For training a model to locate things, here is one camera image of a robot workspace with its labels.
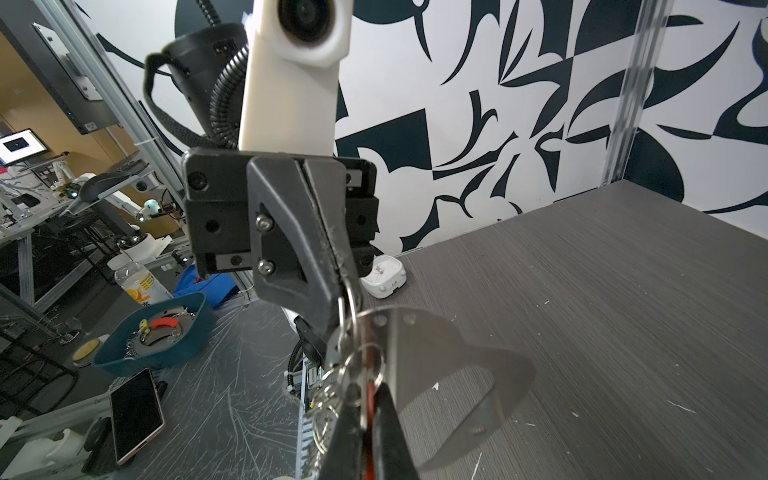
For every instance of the smartphone on bench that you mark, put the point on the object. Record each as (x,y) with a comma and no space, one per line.
(136,415)

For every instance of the red key tag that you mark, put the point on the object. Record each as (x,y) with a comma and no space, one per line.
(369,473)

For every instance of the teal round device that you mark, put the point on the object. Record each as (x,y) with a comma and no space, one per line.
(158,336)

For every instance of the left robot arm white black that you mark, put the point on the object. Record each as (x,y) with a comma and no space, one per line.
(209,67)

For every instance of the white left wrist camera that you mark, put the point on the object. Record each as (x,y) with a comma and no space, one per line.
(291,83)

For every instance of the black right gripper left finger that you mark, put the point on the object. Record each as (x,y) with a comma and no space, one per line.
(344,457)

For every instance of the white kitchen timer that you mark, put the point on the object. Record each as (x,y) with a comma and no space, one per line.
(386,276)

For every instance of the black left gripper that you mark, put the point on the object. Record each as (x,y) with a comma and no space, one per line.
(303,224)

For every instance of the silver metal key holder plate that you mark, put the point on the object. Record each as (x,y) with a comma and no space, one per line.
(423,352)

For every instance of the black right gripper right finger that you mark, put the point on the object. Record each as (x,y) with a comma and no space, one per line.
(390,455)

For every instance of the blue cloth on bench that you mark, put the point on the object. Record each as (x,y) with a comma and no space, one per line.
(217,288)

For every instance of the plastic bottle yellow label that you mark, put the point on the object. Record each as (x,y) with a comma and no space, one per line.
(141,284)

